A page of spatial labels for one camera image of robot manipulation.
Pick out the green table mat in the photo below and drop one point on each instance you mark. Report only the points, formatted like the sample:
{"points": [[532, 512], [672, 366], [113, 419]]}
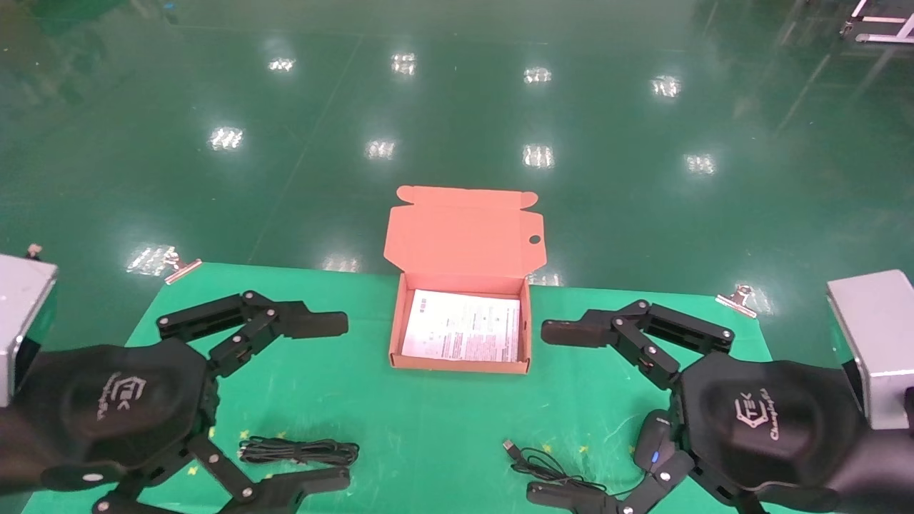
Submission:
{"points": [[428, 428]]}

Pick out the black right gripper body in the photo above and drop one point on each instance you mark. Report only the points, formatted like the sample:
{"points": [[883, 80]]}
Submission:
{"points": [[771, 428]]}

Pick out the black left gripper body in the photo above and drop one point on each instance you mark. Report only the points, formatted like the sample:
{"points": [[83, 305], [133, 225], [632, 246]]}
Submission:
{"points": [[107, 407]]}

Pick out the grey metal rack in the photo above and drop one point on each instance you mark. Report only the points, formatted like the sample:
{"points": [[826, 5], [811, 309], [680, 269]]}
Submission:
{"points": [[878, 36]]}

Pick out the orange cardboard box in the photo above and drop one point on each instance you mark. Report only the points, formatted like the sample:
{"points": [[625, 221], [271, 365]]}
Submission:
{"points": [[464, 235]]}

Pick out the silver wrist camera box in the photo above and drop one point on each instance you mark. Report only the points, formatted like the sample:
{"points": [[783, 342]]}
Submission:
{"points": [[878, 343], [25, 321]]}

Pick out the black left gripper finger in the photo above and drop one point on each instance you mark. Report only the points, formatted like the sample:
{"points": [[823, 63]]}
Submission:
{"points": [[300, 489], [314, 325]]}

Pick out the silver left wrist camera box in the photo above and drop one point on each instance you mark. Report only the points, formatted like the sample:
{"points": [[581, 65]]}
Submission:
{"points": [[25, 321]]}

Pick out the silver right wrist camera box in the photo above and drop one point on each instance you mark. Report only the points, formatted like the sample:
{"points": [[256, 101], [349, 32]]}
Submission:
{"points": [[878, 343]]}

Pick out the metal binder clip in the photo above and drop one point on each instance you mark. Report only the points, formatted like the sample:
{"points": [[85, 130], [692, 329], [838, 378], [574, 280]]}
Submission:
{"points": [[737, 300], [182, 268]]}

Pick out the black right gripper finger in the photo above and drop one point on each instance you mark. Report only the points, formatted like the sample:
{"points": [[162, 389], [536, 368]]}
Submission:
{"points": [[571, 332], [646, 500]]}

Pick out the white printed paper leaflet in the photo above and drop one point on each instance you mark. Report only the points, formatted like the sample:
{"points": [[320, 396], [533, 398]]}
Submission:
{"points": [[460, 325]]}

